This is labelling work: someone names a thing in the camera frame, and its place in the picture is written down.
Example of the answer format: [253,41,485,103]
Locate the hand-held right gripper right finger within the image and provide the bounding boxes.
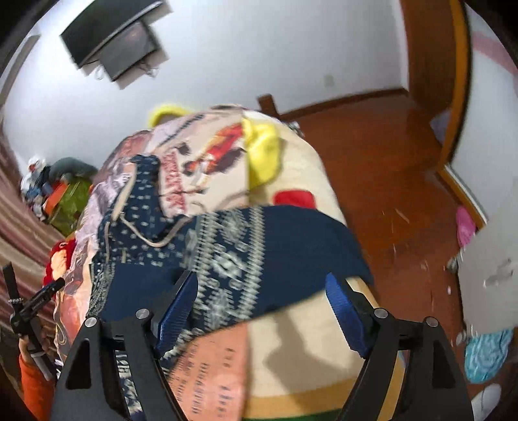
[326,272,474,421]

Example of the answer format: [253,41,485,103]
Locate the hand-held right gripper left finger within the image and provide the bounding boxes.
[51,269,199,421]

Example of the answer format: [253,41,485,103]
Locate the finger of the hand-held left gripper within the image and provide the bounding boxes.
[18,279,65,323]

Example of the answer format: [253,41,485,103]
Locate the navy patterned knit sweater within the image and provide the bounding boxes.
[87,154,375,421]

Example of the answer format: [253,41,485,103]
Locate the person's left forearm orange sleeve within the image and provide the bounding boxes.
[18,336,56,420]

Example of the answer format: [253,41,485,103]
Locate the red plush toy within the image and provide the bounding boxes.
[42,238,78,285]

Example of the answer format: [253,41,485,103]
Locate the cream plush blanket red patches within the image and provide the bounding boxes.
[239,109,405,421]

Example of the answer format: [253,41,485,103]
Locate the striped curtain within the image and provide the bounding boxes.
[0,125,66,292]

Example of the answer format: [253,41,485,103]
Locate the green box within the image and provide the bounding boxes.
[49,180,94,238]

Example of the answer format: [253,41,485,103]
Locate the orange box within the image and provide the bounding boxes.
[44,184,70,218]

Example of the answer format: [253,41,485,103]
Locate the pile of small clutter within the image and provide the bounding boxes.
[20,158,55,220]

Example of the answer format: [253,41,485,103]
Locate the grey cloth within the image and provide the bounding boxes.
[49,157,98,184]

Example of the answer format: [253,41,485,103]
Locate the pink cloth item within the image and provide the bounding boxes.
[455,206,477,248]

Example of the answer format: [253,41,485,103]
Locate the light blue cloth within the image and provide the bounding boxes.
[465,328,514,385]

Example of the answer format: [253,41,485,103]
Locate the white cabinet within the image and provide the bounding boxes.
[457,190,518,337]

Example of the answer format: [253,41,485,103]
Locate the bed with printed blanket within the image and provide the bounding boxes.
[52,104,252,421]

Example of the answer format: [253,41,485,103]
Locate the white shoe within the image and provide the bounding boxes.
[471,382,502,416]

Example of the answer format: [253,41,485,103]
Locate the yellow plush pillow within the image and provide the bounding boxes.
[148,103,284,188]

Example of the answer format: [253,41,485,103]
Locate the white door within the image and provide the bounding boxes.
[451,0,518,219]

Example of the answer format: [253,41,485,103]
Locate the wooden bed post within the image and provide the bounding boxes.
[258,94,281,120]

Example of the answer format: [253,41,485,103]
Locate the black wall-mounted television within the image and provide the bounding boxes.
[60,0,168,90]

